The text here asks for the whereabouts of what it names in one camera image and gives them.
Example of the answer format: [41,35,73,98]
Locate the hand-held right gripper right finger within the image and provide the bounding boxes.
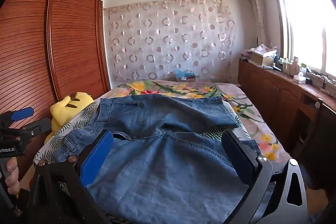
[221,130,308,224]

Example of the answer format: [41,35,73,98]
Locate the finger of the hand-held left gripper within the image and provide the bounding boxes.
[0,107,35,128]
[15,118,52,139]

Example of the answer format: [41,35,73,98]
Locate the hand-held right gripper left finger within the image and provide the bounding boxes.
[26,131,114,224]

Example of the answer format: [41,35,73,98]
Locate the blue denim pants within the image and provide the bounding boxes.
[51,97,263,224]

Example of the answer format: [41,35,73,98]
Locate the person's left hand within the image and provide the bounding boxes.
[5,158,20,199]

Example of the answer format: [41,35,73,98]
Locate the yellow plush toy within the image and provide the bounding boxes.
[50,92,95,136]

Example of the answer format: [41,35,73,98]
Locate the bed with floral sheets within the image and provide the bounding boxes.
[115,80,292,161]

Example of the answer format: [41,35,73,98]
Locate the long wooden cabinet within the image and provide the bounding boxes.
[238,59,336,188]

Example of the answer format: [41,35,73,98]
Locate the cardboard box with blue cloth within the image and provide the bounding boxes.
[175,69,196,82]

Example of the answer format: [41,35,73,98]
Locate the open cardboard box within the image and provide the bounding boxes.
[251,51,275,67]

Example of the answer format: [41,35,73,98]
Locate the wooden slatted wardrobe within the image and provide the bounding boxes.
[0,0,111,188]

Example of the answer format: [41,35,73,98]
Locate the white bottle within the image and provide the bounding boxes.
[290,56,300,75]

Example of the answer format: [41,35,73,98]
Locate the white printed plastic bag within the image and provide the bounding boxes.
[256,43,278,54]

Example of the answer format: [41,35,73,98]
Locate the sheer circle-patterned curtain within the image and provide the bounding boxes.
[104,0,237,83]

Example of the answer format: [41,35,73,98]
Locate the window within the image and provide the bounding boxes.
[270,0,336,75]

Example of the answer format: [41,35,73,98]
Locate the white window curtain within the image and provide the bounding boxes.
[245,0,271,46]

